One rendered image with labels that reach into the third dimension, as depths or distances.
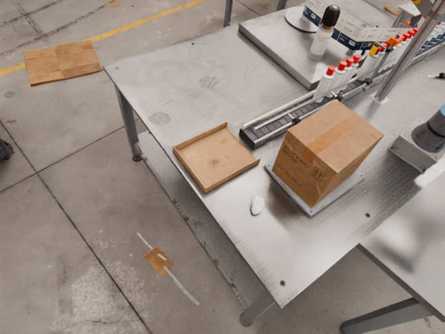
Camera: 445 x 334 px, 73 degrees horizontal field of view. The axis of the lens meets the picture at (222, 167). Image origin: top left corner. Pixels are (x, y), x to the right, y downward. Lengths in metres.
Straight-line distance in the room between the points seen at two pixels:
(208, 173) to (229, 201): 0.16
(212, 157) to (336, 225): 0.60
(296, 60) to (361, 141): 0.85
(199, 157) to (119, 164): 1.15
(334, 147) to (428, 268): 0.61
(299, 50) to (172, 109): 0.89
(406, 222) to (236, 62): 1.22
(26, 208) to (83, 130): 0.74
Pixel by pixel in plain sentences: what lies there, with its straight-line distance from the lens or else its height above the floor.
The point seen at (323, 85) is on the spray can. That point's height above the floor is 1.00.
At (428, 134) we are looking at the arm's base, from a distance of 1.65.
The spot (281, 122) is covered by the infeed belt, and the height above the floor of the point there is 0.88.
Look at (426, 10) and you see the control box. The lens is 1.77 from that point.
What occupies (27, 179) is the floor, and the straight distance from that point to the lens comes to 2.56.
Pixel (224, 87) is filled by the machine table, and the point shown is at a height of 0.83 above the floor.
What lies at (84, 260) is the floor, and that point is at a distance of 2.14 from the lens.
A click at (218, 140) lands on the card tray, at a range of 1.45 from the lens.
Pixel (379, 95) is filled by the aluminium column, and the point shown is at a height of 0.86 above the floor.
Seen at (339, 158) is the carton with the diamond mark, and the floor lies 1.12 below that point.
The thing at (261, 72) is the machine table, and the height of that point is 0.83.
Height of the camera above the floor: 1.94
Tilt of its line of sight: 55 degrees down
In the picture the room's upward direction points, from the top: 9 degrees clockwise
